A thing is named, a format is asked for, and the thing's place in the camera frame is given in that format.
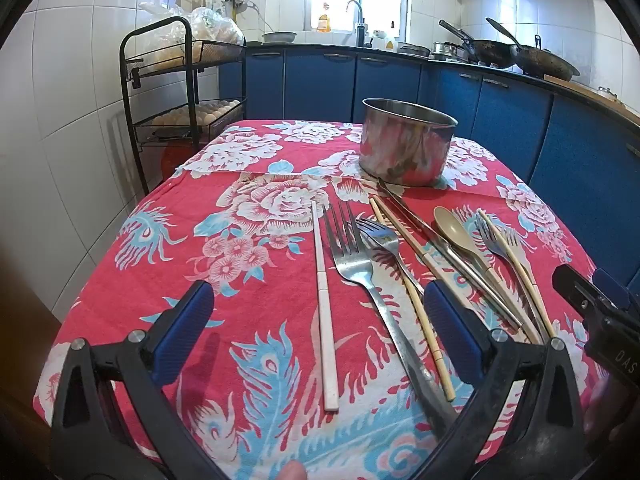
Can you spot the medium steel fork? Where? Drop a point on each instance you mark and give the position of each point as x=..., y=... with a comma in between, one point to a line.
x=382, y=242

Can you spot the wooden chopstick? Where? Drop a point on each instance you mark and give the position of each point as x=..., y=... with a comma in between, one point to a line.
x=401, y=227
x=440, y=370

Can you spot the person's right hand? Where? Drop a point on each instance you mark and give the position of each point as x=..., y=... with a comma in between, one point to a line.
x=600, y=405

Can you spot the clear plastic bag of bread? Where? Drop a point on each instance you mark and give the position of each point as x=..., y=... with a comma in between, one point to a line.
x=170, y=52
x=215, y=25

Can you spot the silver table knife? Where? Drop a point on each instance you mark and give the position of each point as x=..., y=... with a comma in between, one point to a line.
x=415, y=225

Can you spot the blue kitchen cabinets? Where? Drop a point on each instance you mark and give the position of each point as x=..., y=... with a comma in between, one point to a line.
x=320, y=85

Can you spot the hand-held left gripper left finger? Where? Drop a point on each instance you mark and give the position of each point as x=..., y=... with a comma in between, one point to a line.
x=185, y=330

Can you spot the steel kettle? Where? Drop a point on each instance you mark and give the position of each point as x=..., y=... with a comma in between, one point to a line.
x=608, y=93

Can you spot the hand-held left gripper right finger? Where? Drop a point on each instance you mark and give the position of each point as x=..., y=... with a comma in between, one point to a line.
x=452, y=332

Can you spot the red floral tablecloth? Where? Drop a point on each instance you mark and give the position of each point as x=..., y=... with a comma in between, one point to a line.
x=250, y=310

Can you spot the white chopstick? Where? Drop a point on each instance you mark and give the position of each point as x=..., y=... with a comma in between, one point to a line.
x=322, y=300

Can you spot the yellow gas pipe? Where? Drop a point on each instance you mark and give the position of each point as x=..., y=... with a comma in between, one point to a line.
x=232, y=0

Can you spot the orange bottle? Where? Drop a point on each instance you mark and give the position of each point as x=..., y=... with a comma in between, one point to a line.
x=324, y=22

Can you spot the red plastic bucket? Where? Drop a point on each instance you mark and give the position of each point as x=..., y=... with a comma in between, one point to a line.
x=180, y=160

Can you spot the steel pot with lid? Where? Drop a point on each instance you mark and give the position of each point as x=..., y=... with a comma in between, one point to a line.
x=450, y=51

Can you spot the large black wok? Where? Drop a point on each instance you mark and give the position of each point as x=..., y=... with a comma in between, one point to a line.
x=542, y=62

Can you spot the white plastic container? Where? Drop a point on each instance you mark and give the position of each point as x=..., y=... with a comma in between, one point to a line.
x=382, y=42

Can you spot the large steel fork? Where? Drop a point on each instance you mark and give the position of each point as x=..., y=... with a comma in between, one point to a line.
x=355, y=265

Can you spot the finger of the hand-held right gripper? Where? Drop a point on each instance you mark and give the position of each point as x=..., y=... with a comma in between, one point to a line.
x=575, y=285
x=610, y=285

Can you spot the beige spoon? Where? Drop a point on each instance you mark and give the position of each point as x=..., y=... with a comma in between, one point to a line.
x=450, y=230

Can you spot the steel basin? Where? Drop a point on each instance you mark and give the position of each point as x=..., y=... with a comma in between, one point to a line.
x=278, y=37

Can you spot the small steel fork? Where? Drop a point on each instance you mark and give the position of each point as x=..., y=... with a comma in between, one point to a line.
x=487, y=242

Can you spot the chrome kitchen faucet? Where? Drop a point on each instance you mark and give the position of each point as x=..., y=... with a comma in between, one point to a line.
x=359, y=30

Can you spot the small black wok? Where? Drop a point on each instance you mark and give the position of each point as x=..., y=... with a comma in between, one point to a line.
x=492, y=55

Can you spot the tray of eggs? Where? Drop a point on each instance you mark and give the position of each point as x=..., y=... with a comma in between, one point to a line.
x=200, y=112

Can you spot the shallow steel pan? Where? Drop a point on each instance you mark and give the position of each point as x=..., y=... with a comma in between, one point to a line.
x=414, y=50

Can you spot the stainless steel pot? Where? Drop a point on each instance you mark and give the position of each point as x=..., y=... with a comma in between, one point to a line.
x=400, y=150

